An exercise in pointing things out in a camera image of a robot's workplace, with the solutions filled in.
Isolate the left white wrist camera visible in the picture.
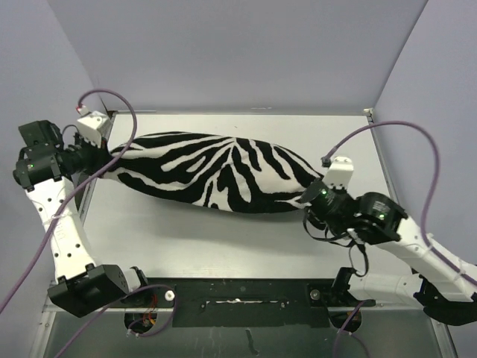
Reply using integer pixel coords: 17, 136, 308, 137
76, 111, 112, 148

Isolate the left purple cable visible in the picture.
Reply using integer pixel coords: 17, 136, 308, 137
0, 88, 176, 339

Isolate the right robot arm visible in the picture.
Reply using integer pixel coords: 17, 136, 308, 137
300, 179, 476, 326

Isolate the aluminium frame rail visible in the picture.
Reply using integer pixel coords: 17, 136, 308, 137
42, 279, 437, 313

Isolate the zebra and grey pillowcase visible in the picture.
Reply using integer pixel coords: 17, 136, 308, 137
102, 131, 323, 214

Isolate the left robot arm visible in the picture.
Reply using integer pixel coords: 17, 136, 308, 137
13, 112, 152, 318

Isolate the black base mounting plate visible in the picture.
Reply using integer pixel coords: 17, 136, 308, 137
116, 278, 358, 328

